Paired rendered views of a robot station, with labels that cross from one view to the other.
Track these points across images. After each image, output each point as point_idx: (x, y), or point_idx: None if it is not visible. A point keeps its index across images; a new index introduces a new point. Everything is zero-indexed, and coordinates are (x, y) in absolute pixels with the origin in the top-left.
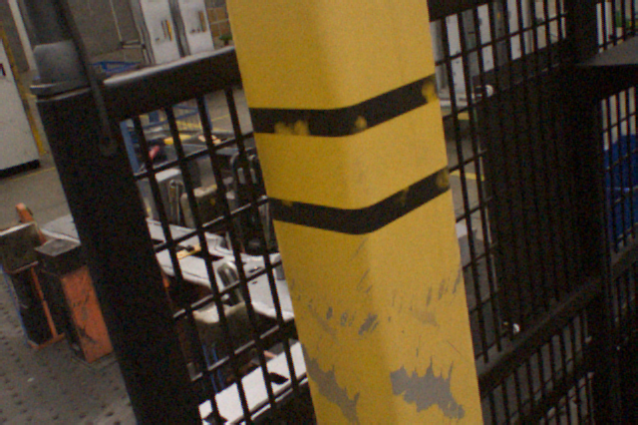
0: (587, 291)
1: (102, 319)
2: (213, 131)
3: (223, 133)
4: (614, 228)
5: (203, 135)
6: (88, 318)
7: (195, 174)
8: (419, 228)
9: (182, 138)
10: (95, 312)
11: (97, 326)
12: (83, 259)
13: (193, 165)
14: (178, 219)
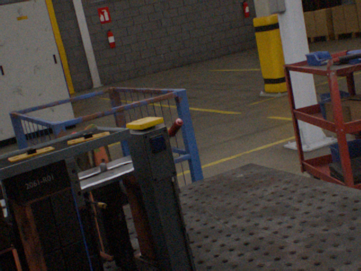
0: None
1: (18, 259)
2: (115, 132)
3: (94, 141)
4: None
5: (88, 132)
6: (12, 250)
7: (145, 178)
8: None
9: (133, 124)
10: (14, 249)
11: (17, 262)
12: (0, 199)
13: (142, 165)
14: (7, 215)
